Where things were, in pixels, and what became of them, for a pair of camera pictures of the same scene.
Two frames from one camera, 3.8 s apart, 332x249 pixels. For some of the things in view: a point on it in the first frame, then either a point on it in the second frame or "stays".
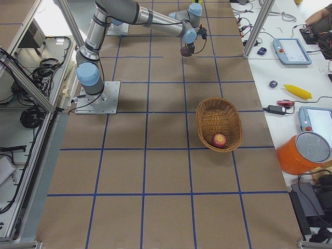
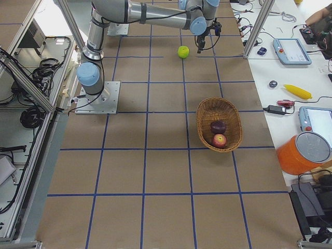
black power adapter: x=277 y=109 stays
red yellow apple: x=219 y=140 stays
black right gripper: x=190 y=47 -> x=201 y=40
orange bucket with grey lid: x=302 y=153 stays
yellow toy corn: x=297 y=92 stays
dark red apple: x=184 y=52 -> x=218 y=126
